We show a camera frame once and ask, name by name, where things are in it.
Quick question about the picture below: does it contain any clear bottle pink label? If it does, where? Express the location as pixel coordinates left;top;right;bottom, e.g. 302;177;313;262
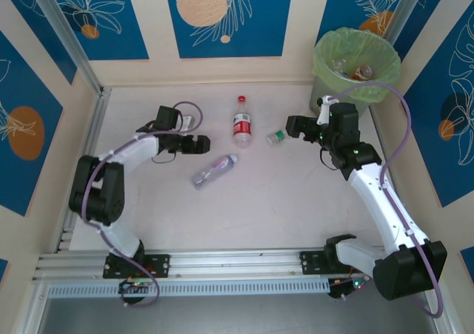
191;153;241;191

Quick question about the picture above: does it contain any red-cap bottle red label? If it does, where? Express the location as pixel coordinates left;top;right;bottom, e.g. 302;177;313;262
232;95;253;150

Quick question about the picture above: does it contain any clear plastic bottle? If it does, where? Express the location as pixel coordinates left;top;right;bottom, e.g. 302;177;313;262
331;57;352;76

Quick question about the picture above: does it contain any clear bottle green neck label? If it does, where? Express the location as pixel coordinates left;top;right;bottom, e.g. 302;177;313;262
267;129;287;147

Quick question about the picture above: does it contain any green-lined trash bin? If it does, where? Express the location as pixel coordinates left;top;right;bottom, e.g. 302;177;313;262
312;26;402;105

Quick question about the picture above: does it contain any small circuit board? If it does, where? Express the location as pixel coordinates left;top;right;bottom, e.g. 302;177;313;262
117;278;158;295
327;276;371;300

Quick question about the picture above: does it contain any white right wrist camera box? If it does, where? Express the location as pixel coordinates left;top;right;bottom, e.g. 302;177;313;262
316;96;334;126

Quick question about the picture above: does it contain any aluminium side rail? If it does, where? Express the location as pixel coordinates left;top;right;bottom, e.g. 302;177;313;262
55;87;112;254
370;107;393;172

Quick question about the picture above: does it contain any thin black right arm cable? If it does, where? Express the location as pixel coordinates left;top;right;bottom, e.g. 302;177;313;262
318;147;340;173

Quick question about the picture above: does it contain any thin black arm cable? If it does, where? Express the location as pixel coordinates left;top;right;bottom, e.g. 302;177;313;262
150;151;179;164
318;147;340;173

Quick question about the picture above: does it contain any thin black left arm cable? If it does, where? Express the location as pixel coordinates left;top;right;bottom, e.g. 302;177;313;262
150;151;179;164

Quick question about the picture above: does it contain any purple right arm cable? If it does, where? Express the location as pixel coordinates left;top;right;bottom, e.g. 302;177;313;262
324;81;445;319

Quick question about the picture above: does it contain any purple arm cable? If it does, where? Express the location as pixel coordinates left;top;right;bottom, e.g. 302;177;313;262
324;81;445;319
83;101;204;309

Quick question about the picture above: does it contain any aluminium mounting rail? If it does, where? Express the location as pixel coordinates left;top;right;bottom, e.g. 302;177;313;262
31;245;440;281

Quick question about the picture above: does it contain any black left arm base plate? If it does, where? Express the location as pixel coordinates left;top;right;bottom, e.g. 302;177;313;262
102;253;171;279

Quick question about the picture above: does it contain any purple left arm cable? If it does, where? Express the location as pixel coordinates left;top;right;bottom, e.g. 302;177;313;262
83;101;204;309

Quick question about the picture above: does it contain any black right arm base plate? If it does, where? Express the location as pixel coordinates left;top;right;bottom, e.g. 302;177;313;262
298;250;370;275

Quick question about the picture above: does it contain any aluminium frame post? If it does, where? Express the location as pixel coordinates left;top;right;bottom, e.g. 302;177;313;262
381;0;447;53
26;0;104;96

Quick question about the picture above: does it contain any grey slotted cable duct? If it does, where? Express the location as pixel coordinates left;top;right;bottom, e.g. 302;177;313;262
47;278;333;298

